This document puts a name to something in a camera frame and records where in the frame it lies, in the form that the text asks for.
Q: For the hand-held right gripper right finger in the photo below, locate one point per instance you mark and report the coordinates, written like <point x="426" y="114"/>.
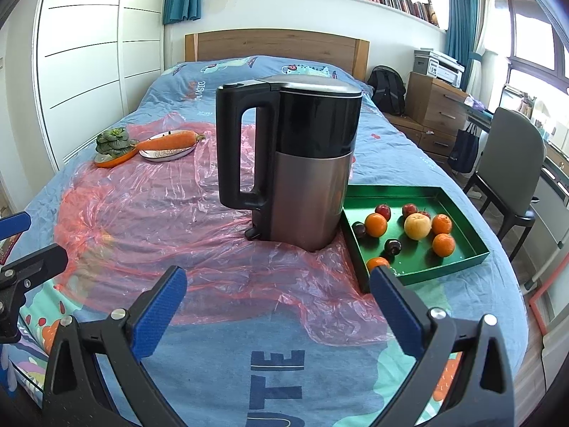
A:
<point x="398" y="311"/>

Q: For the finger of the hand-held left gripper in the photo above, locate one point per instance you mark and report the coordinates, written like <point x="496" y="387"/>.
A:
<point x="35" y="264"/>
<point x="15" y="224"/>

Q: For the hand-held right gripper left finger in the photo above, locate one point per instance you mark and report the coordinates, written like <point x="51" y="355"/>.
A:
<point x="160" y="307"/>

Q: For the small orange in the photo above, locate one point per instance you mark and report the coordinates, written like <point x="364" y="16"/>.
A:
<point x="377" y="262"/>
<point x="443" y="245"/>

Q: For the dark plum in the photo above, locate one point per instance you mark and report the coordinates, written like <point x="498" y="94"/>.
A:
<point x="359" y="230"/>
<point x="392" y="247"/>

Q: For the yellow apple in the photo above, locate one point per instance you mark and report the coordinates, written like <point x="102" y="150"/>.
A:
<point x="417" y="227"/>

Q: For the large orange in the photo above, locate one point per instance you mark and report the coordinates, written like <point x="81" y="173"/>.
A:
<point x="442" y="224"/>
<point x="376" y="225"/>

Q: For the green tray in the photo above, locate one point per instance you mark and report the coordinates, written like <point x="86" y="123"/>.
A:
<point x="462" y="249"/>

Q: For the red apple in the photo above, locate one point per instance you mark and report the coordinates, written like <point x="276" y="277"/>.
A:
<point x="409" y="209"/>
<point x="382" y="211"/>
<point x="424" y="214"/>

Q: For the pink plastic sheet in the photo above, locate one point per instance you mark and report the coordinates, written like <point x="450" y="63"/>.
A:
<point x="178" y="240"/>

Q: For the orange dish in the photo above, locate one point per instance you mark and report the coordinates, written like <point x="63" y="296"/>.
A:
<point x="115" y="161"/>

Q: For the green bok choy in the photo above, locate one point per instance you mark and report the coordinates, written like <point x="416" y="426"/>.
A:
<point x="113" y="142"/>

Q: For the white patterned plate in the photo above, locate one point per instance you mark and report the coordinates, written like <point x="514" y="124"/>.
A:
<point x="164" y="155"/>

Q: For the black and steel electric kettle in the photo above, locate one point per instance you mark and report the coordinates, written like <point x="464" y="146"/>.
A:
<point x="306" y="187"/>

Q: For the carrot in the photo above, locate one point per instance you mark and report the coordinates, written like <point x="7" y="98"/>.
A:
<point x="171" y="141"/>

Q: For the black tote bag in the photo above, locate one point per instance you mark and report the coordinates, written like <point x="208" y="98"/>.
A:
<point x="463" y="149"/>

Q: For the white wardrobe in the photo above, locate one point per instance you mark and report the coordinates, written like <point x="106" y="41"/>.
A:
<point x="98" y="62"/>

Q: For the grey chair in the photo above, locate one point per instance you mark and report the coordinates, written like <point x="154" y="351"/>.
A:
<point x="511" y="155"/>

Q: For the wooden dresser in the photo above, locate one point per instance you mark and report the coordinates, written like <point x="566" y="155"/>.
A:
<point x="438" y="111"/>

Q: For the black backpack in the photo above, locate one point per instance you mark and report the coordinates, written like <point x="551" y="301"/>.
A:
<point x="386" y="91"/>

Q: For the white printer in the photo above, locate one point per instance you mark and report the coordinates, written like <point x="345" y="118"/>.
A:
<point x="440" y="67"/>

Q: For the wooden headboard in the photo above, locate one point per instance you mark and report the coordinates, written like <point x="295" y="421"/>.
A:
<point x="275" y="46"/>

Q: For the window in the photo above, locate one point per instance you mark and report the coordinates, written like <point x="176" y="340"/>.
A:
<point x="533" y="40"/>

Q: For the red frame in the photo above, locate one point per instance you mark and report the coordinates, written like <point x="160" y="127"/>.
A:
<point x="540" y="309"/>

